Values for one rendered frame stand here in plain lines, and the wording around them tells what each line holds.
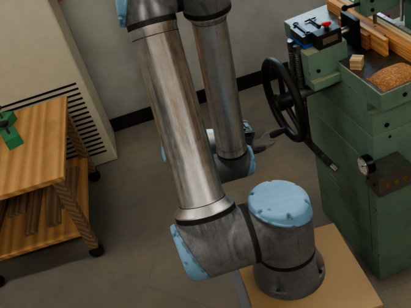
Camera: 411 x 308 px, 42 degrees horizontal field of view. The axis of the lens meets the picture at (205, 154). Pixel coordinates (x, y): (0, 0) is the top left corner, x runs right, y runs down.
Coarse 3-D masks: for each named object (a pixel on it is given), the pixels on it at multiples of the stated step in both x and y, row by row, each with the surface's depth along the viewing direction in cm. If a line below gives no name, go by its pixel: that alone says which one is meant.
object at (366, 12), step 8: (360, 0) 160; (368, 0) 158; (376, 0) 159; (384, 0) 160; (392, 0) 161; (360, 8) 162; (368, 8) 159; (376, 8) 160; (384, 8) 161; (368, 16) 161
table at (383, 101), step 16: (304, 16) 193; (320, 16) 190; (336, 16) 187; (288, 32) 194; (352, 48) 169; (288, 64) 179; (368, 64) 160; (384, 64) 158; (320, 80) 165; (336, 80) 166; (352, 80) 160; (368, 96) 154; (384, 96) 148; (400, 96) 150
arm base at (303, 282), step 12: (264, 264) 135; (312, 264) 135; (324, 264) 141; (264, 276) 137; (276, 276) 135; (288, 276) 134; (300, 276) 134; (312, 276) 135; (324, 276) 140; (264, 288) 138; (276, 288) 137; (288, 288) 135; (300, 288) 135; (312, 288) 136; (288, 300) 136
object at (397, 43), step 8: (328, 0) 189; (328, 8) 191; (336, 8) 185; (360, 16) 175; (376, 24) 169; (384, 32) 164; (392, 40) 160; (400, 40) 159; (392, 48) 162; (400, 48) 158; (408, 48) 154; (408, 56) 156
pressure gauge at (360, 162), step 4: (360, 156) 162; (364, 156) 161; (368, 156) 160; (360, 160) 162; (364, 160) 160; (368, 160) 160; (372, 160) 160; (360, 164) 163; (364, 164) 161; (368, 164) 159; (372, 164) 160; (360, 168) 165; (364, 168) 162; (368, 168) 159; (372, 168) 160; (364, 172) 163; (368, 172) 160; (372, 172) 161
